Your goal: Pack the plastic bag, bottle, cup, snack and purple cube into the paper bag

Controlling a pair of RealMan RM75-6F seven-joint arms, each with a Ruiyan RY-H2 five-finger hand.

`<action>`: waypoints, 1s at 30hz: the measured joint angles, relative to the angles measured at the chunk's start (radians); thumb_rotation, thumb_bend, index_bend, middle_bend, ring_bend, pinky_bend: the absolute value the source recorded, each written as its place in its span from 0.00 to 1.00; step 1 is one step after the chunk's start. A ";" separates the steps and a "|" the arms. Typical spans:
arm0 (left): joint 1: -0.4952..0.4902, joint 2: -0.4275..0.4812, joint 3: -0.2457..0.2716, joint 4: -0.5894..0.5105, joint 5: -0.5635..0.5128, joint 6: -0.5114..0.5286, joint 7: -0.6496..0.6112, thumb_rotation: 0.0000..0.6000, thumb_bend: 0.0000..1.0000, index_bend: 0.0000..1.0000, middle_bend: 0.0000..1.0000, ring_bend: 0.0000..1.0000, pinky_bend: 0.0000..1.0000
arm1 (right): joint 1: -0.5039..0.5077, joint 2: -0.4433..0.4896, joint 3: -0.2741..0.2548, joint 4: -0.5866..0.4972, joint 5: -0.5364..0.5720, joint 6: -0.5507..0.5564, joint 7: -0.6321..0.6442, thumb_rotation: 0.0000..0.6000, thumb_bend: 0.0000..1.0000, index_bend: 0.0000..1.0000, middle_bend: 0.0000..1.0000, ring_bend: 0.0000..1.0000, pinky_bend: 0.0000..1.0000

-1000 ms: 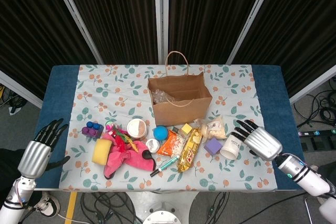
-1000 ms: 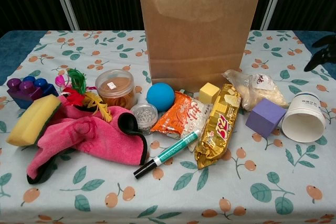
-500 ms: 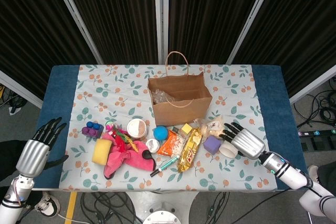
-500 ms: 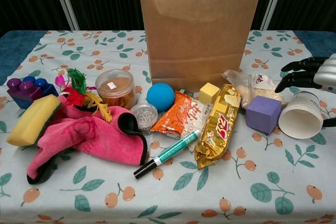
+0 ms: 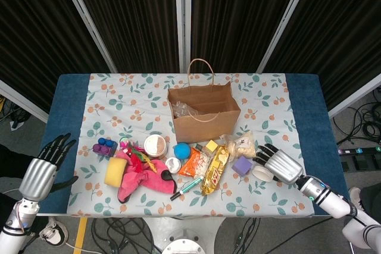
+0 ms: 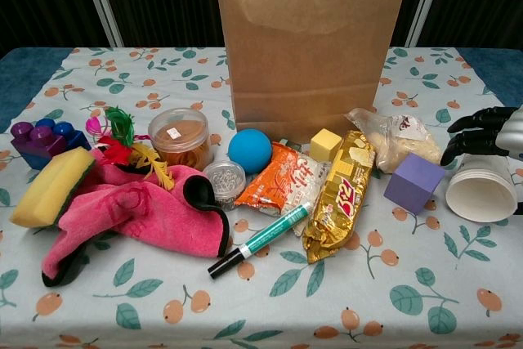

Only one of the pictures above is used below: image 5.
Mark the grey round robot base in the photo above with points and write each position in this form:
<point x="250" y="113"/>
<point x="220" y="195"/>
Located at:
<point x="184" y="248"/>

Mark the orange snack packet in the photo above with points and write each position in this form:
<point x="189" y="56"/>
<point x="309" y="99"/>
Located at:
<point x="192" y="164"/>

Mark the blue ball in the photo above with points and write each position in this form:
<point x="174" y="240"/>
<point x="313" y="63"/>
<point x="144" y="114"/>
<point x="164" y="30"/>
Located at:
<point x="181" y="151"/>

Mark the black power strip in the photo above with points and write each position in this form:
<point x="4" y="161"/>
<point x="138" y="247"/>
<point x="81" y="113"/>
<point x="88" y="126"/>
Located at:
<point x="357" y="150"/>

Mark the blue table cover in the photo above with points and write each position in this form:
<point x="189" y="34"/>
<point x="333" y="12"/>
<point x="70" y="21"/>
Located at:
<point x="68" y="102"/>

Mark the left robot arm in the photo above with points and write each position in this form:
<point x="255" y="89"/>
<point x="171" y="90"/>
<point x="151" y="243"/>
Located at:
<point x="18" y="215"/>

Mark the small clear pin container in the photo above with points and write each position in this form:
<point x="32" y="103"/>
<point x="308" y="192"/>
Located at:
<point x="173" y="164"/>

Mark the blue toy brick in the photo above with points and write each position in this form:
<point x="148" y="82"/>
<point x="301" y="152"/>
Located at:
<point x="111" y="147"/>

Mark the white paper cup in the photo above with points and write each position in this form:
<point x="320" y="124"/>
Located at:
<point x="260" y="173"/>

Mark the purple foam cube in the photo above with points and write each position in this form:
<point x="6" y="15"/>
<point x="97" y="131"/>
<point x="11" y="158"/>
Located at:
<point x="241" y="166"/>

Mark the person leg dark trousers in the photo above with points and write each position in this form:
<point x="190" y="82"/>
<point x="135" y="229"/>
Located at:
<point x="372" y="193"/>

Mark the small dark brown block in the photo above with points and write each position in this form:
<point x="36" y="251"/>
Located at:
<point x="199" y="146"/>

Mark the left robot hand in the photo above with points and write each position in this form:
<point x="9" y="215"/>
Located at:
<point x="37" y="176"/>

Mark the purple toy brick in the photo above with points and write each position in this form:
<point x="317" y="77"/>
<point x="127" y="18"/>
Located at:
<point x="100" y="150"/>

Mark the floral tablecloth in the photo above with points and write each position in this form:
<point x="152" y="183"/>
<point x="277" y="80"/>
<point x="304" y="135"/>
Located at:
<point x="134" y="102"/>

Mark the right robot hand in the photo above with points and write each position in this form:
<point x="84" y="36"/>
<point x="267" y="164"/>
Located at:
<point x="284" y="167"/>

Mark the white black sneaker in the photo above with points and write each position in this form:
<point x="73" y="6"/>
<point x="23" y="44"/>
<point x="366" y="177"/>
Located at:
<point x="355" y="199"/>
<point x="55" y="231"/>

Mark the yellow sponge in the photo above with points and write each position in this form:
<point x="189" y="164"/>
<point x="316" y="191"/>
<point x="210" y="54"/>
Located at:
<point x="114" y="172"/>

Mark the gold snack packet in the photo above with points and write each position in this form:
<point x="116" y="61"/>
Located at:
<point x="214" y="170"/>

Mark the round white container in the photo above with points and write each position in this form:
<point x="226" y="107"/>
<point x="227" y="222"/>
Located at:
<point x="155" y="146"/>

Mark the green marker pen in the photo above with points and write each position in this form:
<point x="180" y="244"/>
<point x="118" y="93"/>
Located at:
<point x="187" y="188"/>

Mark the pink cloth with black edge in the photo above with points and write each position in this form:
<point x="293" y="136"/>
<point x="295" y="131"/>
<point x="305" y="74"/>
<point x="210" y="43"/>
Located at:
<point x="154" y="179"/>

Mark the black partition panel white frame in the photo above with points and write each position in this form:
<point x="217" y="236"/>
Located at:
<point x="131" y="22"/>
<point x="342" y="28"/>
<point x="238" y="22"/>
<point x="35" y="28"/>

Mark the small pink green toy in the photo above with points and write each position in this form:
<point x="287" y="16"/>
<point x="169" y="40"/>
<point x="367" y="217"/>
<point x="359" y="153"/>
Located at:
<point x="123" y="145"/>

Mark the clear bag of white snacks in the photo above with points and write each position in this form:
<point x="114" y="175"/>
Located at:
<point x="241" y="147"/>

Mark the colourful feather shuttlecock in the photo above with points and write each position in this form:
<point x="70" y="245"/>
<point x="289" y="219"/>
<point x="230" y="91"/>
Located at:
<point x="138" y="159"/>

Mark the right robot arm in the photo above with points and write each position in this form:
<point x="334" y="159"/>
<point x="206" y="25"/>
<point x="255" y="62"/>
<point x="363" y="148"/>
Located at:
<point x="327" y="197"/>

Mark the yellow foam cube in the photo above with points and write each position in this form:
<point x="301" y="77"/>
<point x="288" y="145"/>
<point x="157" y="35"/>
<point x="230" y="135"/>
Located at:
<point x="212" y="146"/>

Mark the brown paper bag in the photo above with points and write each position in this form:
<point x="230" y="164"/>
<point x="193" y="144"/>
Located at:
<point x="205" y="129"/>

